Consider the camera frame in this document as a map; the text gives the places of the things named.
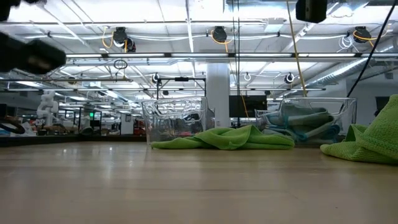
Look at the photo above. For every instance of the clear plastic bin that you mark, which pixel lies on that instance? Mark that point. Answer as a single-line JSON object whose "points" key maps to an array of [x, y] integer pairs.
{"points": [[174, 118], [345, 109]]}

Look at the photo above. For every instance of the white robot figure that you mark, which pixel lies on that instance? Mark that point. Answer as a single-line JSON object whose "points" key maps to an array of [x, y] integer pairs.
{"points": [[48, 105]]}

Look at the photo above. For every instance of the round black hanging device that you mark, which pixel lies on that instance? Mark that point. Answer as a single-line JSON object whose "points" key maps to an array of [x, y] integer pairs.
{"points": [[122, 35], [219, 34], [362, 34]]}

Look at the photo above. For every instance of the black overhead rig frame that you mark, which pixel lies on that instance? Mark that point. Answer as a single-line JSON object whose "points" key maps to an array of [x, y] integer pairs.
{"points": [[182, 79]]}

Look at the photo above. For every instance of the black metal table frame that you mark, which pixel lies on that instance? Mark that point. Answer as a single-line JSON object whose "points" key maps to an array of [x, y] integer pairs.
{"points": [[77, 139]]}

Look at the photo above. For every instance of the dark wall panel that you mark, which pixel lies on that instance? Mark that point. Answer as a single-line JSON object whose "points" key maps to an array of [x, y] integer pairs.
{"points": [[382, 104]]}

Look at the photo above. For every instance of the green microfiber towel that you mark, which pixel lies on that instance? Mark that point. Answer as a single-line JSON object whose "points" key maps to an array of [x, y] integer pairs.
{"points": [[233, 138], [373, 140]]}

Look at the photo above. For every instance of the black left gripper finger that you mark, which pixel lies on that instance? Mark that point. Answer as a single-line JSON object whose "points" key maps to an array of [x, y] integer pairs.
{"points": [[31, 57]]}

